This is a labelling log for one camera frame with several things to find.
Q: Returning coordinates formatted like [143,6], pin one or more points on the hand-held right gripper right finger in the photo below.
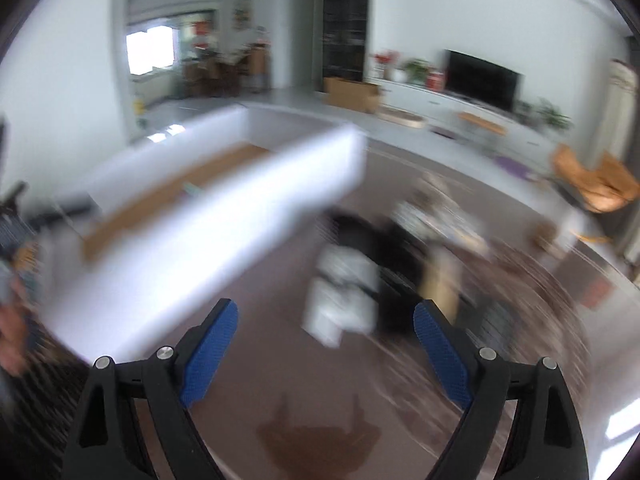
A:
[440,345]

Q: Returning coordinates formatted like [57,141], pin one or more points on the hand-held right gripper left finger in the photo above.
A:
[212,345]

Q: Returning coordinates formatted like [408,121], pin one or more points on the person's left hand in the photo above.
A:
[10,332]

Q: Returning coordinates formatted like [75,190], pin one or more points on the black pouch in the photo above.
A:
[395,260]

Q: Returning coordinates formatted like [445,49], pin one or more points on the white plastic packet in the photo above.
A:
[340,295]

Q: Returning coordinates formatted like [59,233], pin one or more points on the grey clear plastic bag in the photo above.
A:
[445,227]

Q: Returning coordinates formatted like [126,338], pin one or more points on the purple mat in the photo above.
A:
[512,166]

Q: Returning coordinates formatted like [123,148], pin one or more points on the small wooden bench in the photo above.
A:
[481,122]

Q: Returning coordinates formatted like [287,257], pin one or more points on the orange lounge chair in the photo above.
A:
[595,180]

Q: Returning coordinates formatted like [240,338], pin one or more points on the round wooden tray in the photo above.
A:
[404,118]

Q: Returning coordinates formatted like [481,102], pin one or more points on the bright window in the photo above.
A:
[150,51]

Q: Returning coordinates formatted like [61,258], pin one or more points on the long white television cabinet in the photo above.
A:
[440,105]

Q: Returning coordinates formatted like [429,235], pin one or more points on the leafy green potted plant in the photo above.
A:
[550,116]

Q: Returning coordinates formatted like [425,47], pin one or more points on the red canister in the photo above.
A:
[435,81]

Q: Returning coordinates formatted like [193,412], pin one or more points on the brown cardboard box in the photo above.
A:
[350,94]

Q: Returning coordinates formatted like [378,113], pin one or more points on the black flat television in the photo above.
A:
[482,80]

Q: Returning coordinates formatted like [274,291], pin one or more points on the dining table with chairs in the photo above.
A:
[225,72]

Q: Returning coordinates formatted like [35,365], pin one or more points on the white standing air conditioner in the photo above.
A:
[622,120]

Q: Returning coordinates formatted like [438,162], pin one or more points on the red flower arrangement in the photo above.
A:
[385,60]

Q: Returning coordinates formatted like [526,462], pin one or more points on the tall dark display cabinet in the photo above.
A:
[346,20]

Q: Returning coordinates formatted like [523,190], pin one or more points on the framed wall picture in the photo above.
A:
[242,12]

